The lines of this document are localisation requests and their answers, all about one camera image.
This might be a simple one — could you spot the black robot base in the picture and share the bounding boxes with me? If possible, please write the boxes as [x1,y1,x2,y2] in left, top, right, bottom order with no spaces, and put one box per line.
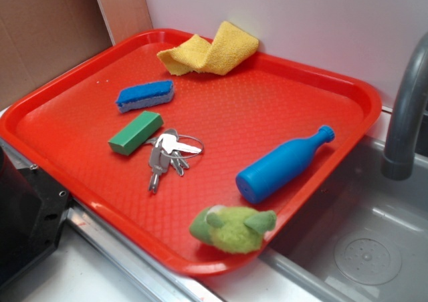
[1,150,71,289]

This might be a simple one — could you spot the blue plastic bottle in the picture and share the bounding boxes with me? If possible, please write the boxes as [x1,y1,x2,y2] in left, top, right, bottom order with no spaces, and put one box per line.
[235,126,335,204]

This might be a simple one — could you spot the silver key bunch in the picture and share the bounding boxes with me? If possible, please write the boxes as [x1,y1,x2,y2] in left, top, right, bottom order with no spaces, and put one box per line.
[144,128,204,194]

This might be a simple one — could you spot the blue sponge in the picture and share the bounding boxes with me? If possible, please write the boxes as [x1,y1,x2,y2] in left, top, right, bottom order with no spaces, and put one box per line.
[115,80,175,113]

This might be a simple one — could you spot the green rectangular block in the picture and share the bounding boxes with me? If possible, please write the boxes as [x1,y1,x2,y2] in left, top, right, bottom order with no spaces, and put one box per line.
[108,111,164,156]

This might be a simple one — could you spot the green plush toy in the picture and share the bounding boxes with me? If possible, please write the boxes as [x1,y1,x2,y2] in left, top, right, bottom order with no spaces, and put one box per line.
[189,205,277,254]

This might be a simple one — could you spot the yellow folded cloth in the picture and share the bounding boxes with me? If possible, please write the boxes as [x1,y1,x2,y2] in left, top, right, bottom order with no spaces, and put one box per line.
[157,21,259,76]

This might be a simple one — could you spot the grey sink basin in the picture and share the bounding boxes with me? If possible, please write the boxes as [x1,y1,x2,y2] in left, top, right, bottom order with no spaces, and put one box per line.
[262,138,427,301]

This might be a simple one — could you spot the grey faucet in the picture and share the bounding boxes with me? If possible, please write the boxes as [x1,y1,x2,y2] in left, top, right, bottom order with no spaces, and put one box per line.
[381,35,427,180]

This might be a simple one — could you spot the brown cardboard panel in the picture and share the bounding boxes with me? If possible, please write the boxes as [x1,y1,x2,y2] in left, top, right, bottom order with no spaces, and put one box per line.
[1,0,112,109]

